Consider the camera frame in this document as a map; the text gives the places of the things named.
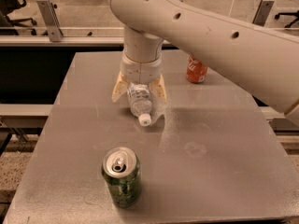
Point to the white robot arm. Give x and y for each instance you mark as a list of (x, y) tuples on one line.
[(262, 62)]

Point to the black chair base right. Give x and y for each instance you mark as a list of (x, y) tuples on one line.
[(291, 17)]

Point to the clear plastic water bottle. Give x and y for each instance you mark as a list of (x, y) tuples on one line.
[(139, 99)]

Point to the green soda can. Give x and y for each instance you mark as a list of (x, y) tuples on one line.
[(121, 171)]

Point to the metal barrier rail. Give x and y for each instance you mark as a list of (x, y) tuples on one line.
[(66, 41)]

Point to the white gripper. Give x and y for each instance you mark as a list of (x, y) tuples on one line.
[(140, 70)]

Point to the left metal bracket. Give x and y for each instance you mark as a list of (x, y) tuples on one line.
[(50, 19)]

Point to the metal bracket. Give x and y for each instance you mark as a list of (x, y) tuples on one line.
[(50, 19), (263, 12)]

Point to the right metal bracket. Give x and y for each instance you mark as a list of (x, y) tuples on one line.
[(263, 12)]

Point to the red soda can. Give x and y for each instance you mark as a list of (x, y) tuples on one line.
[(196, 71)]

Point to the black office chair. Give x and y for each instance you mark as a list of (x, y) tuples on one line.
[(7, 25)]

